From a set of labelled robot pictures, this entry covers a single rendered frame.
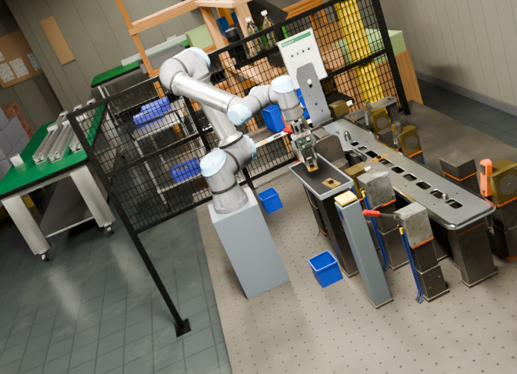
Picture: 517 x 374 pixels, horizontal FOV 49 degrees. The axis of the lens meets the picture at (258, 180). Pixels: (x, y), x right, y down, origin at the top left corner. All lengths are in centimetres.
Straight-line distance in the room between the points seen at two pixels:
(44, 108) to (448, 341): 970
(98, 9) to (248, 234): 861
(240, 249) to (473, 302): 92
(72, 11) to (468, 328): 947
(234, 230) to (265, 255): 18
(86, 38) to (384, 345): 928
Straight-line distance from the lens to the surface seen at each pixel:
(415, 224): 200
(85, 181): 555
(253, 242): 239
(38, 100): 1102
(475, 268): 217
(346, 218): 199
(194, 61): 233
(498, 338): 200
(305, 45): 342
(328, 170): 223
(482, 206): 206
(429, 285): 214
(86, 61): 1079
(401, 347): 204
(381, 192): 220
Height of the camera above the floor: 207
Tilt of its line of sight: 23 degrees down
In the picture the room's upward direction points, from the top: 22 degrees counter-clockwise
